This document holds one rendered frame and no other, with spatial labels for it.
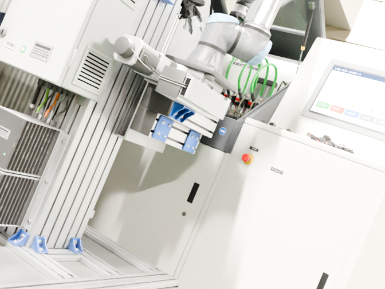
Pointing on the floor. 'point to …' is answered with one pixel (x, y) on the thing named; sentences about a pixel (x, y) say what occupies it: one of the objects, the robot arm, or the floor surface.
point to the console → (295, 200)
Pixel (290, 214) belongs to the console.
